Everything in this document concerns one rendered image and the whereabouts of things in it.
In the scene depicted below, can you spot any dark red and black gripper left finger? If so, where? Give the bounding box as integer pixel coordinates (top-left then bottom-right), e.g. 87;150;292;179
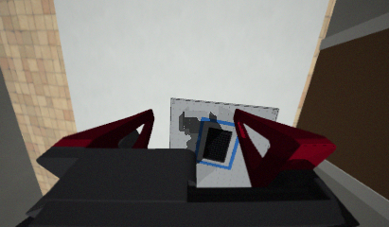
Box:
52;109;154;148

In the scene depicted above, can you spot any blue tape outline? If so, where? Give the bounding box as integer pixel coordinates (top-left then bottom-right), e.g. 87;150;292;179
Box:
195;117;239;170

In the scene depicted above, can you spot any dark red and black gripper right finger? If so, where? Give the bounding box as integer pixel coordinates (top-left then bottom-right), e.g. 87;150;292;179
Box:
233;109;336;187

